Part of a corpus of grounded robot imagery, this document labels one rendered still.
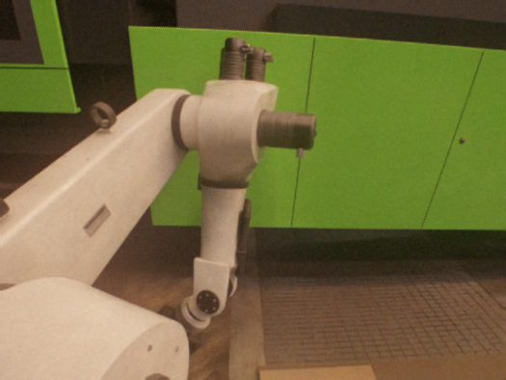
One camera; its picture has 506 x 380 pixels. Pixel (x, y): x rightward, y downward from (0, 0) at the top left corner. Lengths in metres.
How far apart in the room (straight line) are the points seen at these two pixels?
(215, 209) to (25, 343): 0.78
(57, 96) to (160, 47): 0.53
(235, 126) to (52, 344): 0.65
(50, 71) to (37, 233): 1.02
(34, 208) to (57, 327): 0.29
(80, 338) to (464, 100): 1.69
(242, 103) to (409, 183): 1.14
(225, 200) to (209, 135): 0.29
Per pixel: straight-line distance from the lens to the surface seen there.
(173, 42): 1.36
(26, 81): 1.64
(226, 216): 1.08
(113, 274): 2.35
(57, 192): 0.68
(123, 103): 1.63
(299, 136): 0.85
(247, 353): 1.73
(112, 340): 0.40
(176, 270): 2.22
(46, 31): 1.56
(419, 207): 1.84
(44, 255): 0.69
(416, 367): 1.87
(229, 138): 0.85
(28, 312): 0.47
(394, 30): 1.71
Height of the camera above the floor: 1.45
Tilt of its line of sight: 26 degrees down
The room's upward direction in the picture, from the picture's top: straight up
